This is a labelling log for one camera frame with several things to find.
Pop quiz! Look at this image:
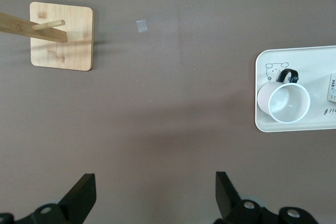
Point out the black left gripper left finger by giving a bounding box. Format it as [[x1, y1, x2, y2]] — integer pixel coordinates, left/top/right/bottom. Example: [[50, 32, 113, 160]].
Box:
[[15, 173, 97, 224]]

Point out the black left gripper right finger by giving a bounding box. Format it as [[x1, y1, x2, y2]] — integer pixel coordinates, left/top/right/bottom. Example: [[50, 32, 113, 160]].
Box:
[[214, 172, 319, 224]]

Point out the white cup black handle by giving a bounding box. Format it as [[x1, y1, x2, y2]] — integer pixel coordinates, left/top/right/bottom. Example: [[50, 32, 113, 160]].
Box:
[[257, 68, 311, 125]]

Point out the wooden cup rack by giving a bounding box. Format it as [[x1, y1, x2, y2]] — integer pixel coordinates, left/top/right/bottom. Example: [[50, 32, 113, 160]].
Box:
[[0, 1, 95, 72]]

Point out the white rabbit print tray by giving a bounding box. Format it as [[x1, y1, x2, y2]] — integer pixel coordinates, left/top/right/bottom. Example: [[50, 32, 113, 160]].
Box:
[[254, 45, 336, 133]]

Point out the small grey tape patch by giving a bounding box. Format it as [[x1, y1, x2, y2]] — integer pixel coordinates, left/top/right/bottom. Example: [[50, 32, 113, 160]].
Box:
[[136, 19, 149, 35]]

